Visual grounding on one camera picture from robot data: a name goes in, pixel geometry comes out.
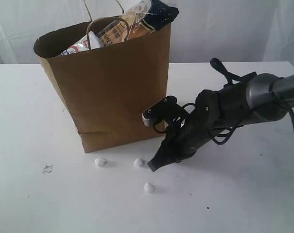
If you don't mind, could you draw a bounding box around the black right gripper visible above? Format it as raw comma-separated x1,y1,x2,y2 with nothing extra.
147,106,220,172

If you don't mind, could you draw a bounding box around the brown paper shopping bag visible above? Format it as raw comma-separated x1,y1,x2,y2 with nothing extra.
34,13,171,152

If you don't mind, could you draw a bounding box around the small white blue milk carton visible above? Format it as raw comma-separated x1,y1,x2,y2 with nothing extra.
60,31,104,55

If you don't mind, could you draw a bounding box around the spaghetti packet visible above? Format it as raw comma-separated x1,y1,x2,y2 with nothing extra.
96,0,179,47

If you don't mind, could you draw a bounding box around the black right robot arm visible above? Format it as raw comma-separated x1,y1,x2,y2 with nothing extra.
148,73,294,170

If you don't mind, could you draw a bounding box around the small white ball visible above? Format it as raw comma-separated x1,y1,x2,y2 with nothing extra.
133,158,144,167
144,183,155,194
94,157,107,167

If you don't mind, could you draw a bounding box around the clear plastic scrap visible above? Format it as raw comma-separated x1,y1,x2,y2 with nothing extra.
42,165,53,174

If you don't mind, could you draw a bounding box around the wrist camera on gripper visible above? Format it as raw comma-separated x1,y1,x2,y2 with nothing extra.
141,96,188,127

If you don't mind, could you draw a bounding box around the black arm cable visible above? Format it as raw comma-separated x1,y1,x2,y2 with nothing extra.
151,57,294,170

